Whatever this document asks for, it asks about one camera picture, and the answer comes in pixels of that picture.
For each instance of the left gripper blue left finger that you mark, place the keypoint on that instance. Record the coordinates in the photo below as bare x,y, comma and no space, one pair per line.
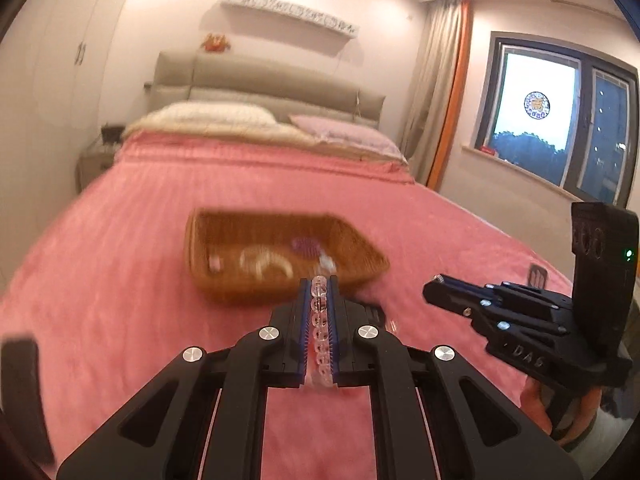
303,314

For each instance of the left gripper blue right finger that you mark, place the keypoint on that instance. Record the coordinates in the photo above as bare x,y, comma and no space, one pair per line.
334,304

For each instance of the silver metal hair clip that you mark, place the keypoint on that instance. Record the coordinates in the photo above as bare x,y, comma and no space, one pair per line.
215,263

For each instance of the right hand orange glove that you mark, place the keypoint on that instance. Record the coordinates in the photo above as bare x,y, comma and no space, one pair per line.
563,418

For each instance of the brown wicker basket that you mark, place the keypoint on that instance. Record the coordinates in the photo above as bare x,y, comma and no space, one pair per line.
265,255

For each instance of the pink pillow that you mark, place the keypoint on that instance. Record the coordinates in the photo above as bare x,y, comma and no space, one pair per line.
349,135

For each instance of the pink bed blanket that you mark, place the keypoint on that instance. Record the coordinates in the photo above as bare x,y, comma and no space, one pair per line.
108,297

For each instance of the white pillow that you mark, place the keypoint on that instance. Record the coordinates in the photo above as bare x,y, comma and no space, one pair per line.
246,121

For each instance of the window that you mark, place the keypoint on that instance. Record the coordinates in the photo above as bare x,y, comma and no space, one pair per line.
566,114

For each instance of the beige curtain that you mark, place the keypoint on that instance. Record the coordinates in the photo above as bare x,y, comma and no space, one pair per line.
442,43

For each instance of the grey padded headboard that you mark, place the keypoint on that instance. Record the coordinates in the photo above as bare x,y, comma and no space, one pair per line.
283,89

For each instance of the bedside table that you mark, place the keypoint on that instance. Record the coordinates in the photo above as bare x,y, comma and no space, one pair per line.
99,155

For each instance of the black smartphone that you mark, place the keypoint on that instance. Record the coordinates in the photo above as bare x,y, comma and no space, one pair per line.
21,398

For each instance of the white wardrobe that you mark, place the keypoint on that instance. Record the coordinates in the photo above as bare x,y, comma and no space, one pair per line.
53,60

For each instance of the black camera box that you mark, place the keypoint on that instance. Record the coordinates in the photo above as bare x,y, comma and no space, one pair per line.
605,243

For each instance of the orange wall decoration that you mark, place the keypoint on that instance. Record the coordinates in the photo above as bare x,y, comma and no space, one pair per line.
215,43

